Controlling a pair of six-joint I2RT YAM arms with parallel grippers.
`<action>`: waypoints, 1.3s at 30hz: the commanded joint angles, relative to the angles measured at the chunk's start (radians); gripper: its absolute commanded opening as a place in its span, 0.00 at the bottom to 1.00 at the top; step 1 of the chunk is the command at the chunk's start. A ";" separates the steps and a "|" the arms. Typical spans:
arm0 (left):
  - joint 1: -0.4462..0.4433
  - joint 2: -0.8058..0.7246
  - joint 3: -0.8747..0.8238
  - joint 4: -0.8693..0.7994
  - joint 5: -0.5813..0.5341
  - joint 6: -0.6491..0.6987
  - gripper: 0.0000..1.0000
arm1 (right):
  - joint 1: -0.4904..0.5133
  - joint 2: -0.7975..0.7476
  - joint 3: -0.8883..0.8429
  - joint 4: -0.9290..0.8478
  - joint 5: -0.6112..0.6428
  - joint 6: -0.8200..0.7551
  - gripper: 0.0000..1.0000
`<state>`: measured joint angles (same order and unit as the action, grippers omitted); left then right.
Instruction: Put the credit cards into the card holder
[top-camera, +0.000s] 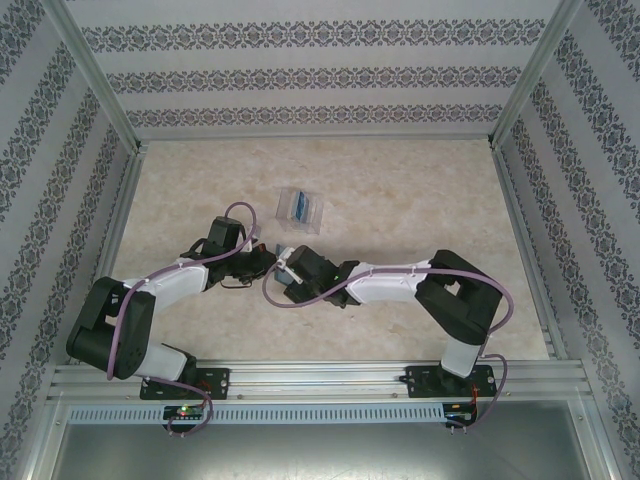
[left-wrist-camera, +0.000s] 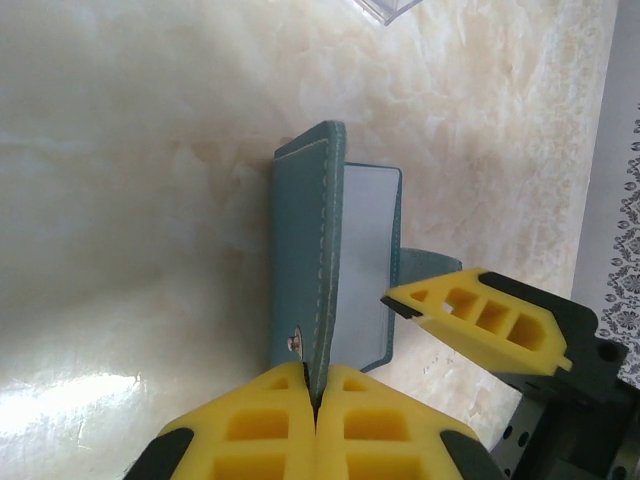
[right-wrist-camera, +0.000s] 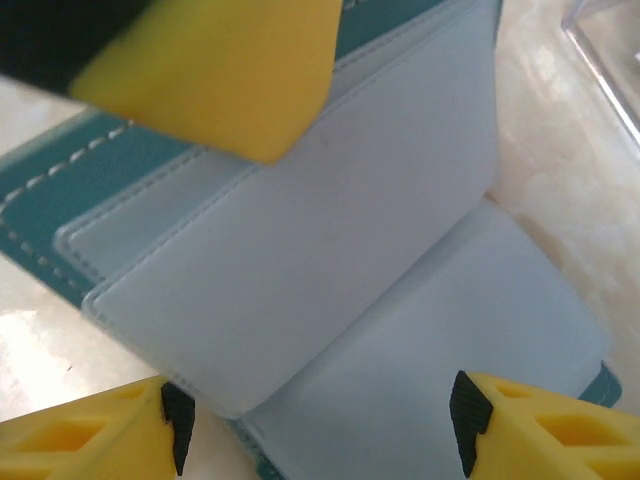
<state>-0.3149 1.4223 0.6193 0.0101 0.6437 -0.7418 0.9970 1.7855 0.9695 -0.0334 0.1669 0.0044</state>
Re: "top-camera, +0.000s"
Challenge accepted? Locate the teal card holder wallet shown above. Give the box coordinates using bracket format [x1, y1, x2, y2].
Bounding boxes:
[273, 242, 298, 285]

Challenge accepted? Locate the clear acrylic card stand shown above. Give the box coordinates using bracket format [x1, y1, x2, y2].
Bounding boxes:
[274, 188, 327, 237]

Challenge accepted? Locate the circuit board with green light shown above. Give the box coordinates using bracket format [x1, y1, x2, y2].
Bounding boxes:
[163, 405, 208, 422]

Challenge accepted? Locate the grey metal sheet panel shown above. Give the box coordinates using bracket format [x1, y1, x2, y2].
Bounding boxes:
[49, 422, 590, 480]

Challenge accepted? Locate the circuit board with orange light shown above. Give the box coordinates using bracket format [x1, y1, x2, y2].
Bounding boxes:
[445, 401, 480, 422]

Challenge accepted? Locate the aluminium mounting rail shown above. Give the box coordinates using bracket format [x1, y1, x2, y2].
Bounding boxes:
[47, 358, 587, 402]

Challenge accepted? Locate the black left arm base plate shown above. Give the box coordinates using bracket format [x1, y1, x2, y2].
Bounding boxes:
[139, 367, 232, 402]

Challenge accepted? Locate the grey slotted cable duct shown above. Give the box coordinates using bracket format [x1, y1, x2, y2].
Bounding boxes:
[67, 403, 447, 424]

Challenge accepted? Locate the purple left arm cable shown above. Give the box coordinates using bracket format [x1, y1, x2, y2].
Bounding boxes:
[107, 200, 265, 439]

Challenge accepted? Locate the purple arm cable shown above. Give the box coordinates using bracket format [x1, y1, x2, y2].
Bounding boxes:
[263, 259, 512, 435]
[107, 200, 265, 439]

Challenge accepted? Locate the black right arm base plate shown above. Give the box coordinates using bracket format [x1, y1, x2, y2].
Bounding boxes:
[405, 363, 498, 400]

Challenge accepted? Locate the aluminium side rail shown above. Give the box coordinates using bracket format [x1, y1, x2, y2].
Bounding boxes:
[68, 143, 149, 364]

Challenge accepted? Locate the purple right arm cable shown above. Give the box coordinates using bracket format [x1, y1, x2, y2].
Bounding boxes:
[263, 259, 512, 435]

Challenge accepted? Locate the aluminium frame post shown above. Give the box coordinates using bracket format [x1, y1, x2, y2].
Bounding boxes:
[42, 0, 147, 153]
[487, 0, 585, 150]

